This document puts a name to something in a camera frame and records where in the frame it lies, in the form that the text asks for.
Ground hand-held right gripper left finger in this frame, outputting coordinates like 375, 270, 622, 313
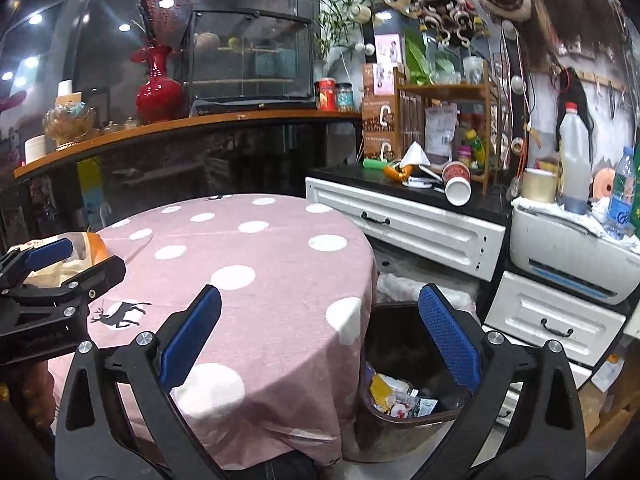
54, 284, 236, 480

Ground cardboard box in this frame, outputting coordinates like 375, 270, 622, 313
580, 355, 640, 453

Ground white folded paper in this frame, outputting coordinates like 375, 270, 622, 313
400, 141, 432, 167

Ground pink polka-dot tablecloth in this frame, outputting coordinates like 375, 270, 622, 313
47, 193, 378, 466

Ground wooden counter shelf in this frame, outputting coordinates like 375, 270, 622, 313
14, 110, 363, 178

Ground pink photo box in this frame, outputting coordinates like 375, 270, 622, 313
374, 63, 401, 95
374, 34, 405, 64

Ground orange round holder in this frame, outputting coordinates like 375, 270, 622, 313
384, 162, 413, 184

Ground white labelled packet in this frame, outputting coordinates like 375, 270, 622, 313
425, 105, 458, 156

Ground yellow-green small bottle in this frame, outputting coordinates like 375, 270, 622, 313
464, 129, 487, 168

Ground dark bin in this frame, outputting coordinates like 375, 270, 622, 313
355, 301, 483, 463

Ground brown coffee box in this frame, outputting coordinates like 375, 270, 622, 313
362, 97, 399, 133
363, 132, 403, 163

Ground wooden rack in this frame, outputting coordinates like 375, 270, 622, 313
395, 67, 501, 196

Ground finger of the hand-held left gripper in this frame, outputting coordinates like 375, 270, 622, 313
0, 256, 127, 323
0, 237, 75, 296

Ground pink round disc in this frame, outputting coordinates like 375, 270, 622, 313
591, 167, 615, 198

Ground white drawer cabinet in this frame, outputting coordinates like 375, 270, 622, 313
305, 165, 507, 282

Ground white drawer unit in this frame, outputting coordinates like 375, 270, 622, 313
484, 270, 626, 368

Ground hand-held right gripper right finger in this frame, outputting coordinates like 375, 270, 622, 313
415, 282, 587, 480

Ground red berry branches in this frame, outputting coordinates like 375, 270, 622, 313
135, 0, 196, 48

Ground golden glass bowl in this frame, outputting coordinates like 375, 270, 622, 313
42, 101, 98, 151

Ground ornate headdress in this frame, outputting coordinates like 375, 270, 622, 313
412, 0, 488, 51

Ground red vase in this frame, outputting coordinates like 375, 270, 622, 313
131, 45, 185, 124

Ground glass terrarium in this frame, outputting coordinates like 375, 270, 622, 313
182, 8, 318, 115

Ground red paper cup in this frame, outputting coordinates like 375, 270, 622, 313
442, 161, 472, 207

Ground yellow and blue poster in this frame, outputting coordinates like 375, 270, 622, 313
77, 157, 108, 221

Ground green leafy plant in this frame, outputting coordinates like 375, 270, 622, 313
312, 0, 386, 61

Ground large red-capped plastic bottle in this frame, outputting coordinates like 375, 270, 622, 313
557, 102, 592, 214

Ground blue-label water bottle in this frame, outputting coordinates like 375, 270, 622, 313
605, 146, 636, 240

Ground clear plastic cup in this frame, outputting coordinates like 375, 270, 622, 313
462, 56, 485, 85

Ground wall hook rack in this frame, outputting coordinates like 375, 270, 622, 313
535, 60, 628, 93

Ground lighted vanity mirror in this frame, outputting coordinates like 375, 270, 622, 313
357, 0, 531, 186

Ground orange and beige paper bag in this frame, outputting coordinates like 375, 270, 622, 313
7, 232, 110, 286

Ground red tin can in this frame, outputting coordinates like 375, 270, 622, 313
315, 78, 337, 112

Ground beige round tub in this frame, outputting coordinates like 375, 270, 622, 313
521, 167, 557, 204

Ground heap of crumpled wrappers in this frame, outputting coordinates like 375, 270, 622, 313
369, 372, 441, 418

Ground black cord bundle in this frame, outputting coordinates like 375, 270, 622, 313
557, 67, 593, 136

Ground white printer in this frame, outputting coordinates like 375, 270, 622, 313
510, 199, 640, 306

